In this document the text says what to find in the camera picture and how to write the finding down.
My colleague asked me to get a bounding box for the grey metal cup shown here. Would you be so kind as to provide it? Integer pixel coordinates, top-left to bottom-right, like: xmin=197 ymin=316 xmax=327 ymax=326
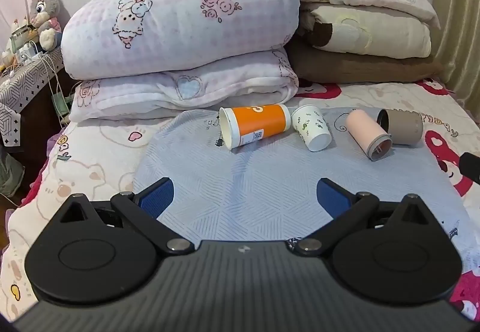
xmin=377 ymin=109 xmax=423 ymax=146

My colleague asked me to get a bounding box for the pink cup with grey lid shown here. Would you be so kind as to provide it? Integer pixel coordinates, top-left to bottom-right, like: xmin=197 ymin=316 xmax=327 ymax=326
xmin=345 ymin=109 xmax=392 ymax=162

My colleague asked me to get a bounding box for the white paper cup green print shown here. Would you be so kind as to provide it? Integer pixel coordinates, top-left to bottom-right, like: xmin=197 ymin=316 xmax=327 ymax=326
xmin=291 ymin=105 xmax=332 ymax=152

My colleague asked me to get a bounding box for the orange and white paper cup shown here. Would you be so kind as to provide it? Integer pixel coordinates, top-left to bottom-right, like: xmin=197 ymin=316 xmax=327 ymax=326
xmin=219 ymin=104 xmax=291 ymax=150

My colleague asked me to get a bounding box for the cartoon bear bed sheet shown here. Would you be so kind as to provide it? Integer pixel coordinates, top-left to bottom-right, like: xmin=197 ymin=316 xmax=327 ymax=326
xmin=1 ymin=80 xmax=479 ymax=321

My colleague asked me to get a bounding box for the light blue patterned mat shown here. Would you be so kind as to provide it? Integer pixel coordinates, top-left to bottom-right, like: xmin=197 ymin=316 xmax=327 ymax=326
xmin=133 ymin=108 xmax=479 ymax=271

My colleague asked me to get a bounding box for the beige curtain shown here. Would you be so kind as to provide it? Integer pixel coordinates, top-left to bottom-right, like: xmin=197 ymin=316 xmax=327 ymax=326
xmin=433 ymin=0 xmax=479 ymax=119

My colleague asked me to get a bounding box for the brown pillow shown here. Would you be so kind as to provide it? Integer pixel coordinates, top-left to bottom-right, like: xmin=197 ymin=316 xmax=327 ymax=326
xmin=285 ymin=41 xmax=443 ymax=84

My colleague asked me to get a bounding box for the nightstand with patterned cloth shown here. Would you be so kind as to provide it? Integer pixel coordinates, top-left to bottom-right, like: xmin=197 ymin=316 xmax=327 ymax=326
xmin=1 ymin=48 xmax=74 ymax=183

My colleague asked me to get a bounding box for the cream and brown folded blanket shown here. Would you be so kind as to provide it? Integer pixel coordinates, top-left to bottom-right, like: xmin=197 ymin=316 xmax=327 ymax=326
xmin=298 ymin=3 xmax=431 ymax=59

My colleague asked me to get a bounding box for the pink checked folded quilt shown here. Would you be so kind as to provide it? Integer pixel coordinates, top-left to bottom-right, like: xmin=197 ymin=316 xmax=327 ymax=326
xmin=61 ymin=0 xmax=300 ymax=123

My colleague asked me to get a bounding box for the grey rabbit plush toy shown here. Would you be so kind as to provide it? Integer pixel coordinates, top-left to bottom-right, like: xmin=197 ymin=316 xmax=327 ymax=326
xmin=29 ymin=0 xmax=62 ymax=52

